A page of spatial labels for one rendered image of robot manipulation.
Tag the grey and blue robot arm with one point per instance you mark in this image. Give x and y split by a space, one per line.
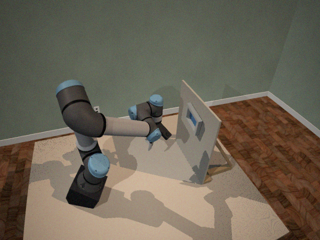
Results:
88 125

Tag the brown wooden stand brace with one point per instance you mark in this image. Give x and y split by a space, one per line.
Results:
219 169

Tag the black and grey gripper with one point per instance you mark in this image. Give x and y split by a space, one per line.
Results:
151 143

